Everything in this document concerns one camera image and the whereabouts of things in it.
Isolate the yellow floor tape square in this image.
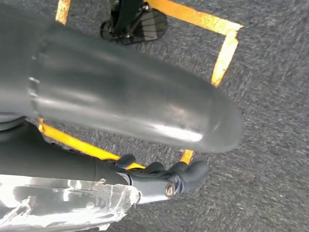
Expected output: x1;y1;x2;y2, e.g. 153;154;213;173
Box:
38;0;243;171

